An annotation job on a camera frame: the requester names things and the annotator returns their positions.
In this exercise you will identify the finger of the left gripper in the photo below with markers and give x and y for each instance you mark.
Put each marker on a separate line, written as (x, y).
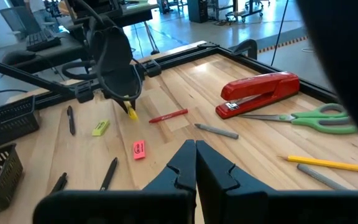
(133, 103)
(122, 105)

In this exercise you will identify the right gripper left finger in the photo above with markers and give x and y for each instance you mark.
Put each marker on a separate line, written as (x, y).
(182, 168)

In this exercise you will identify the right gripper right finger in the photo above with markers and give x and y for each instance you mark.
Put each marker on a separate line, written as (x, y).
(213, 174)

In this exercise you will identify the yellow pen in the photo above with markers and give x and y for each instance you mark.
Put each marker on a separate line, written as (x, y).
(131, 112)

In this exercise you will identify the yellow eraser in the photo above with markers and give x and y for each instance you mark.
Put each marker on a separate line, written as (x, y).
(100, 127)

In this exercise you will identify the grey crayon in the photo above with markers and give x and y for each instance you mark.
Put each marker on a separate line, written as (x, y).
(216, 131)
(319, 176)

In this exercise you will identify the pink eraser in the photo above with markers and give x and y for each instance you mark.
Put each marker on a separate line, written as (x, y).
(139, 149)

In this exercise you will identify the black pen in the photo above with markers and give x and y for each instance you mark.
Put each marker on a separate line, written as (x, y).
(109, 174)
(71, 119)
(59, 183)

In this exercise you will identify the yellow pencil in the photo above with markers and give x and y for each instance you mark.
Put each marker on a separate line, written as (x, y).
(331, 164)

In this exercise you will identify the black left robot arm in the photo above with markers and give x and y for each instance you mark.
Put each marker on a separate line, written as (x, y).
(89, 12)

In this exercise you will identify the red crayon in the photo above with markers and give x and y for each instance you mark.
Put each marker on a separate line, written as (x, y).
(168, 115)

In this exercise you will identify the black desk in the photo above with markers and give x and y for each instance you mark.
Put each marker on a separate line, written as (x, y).
(48, 54)

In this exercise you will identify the black keyboard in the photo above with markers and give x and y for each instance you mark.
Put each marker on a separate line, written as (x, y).
(42, 39)

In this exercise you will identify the black computer mouse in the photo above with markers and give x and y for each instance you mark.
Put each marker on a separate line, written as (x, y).
(19, 57)

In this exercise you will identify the red stapler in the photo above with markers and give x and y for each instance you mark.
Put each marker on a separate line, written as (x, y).
(259, 90)

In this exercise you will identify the black cabinet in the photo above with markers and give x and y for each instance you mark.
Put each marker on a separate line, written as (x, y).
(197, 11)

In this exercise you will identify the black wheeled cart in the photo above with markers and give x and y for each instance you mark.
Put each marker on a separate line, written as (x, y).
(244, 12)

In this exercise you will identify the orange black hazard strip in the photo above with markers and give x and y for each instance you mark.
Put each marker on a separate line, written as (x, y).
(283, 43)

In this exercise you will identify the black metal table frame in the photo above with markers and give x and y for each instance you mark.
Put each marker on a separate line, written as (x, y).
(179, 61)

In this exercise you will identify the black frame clamp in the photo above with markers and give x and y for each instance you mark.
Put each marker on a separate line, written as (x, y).
(245, 43)

